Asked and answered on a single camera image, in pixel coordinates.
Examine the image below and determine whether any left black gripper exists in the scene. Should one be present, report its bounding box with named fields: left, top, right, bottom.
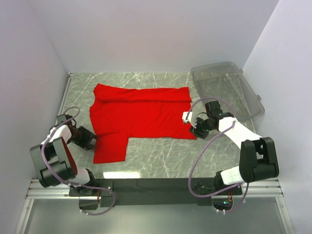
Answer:
left=68, top=126, right=99, bottom=151

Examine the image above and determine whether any red t shirt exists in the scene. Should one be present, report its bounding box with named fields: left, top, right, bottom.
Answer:
left=90, top=84, right=196, bottom=164

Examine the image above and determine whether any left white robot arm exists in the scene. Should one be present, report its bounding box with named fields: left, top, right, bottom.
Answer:
left=30, top=114, right=99, bottom=196

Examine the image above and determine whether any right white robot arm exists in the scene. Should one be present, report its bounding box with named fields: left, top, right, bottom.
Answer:
left=188, top=97, right=279, bottom=198

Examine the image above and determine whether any clear plastic bin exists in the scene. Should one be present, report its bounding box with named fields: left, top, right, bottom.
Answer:
left=191, top=61, right=265, bottom=121

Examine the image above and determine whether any black base crossbar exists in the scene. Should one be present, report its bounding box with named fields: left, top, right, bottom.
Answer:
left=68, top=177, right=243, bottom=208

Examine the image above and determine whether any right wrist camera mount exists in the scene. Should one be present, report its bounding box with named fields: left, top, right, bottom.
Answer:
left=182, top=111, right=193, bottom=124

